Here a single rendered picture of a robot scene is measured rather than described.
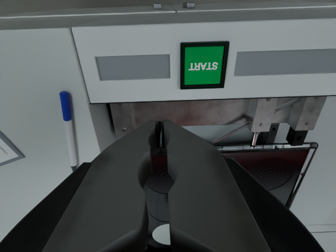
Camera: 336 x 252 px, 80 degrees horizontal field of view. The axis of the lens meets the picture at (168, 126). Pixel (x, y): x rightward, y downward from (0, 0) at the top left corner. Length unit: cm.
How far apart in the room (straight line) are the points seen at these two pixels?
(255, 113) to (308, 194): 42
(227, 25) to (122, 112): 20
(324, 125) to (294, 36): 33
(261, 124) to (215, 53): 18
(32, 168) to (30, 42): 20
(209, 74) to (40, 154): 28
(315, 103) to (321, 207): 47
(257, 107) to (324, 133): 26
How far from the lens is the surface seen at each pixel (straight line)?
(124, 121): 36
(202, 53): 25
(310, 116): 43
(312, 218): 86
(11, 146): 38
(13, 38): 30
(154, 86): 27
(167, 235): 63
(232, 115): 40
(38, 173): 40
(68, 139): 32
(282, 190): 55
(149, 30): 25
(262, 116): 38
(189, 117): 38
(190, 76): 26
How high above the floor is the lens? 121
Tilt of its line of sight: 58 degrees down
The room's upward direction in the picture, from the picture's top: 178 degrees clockwise
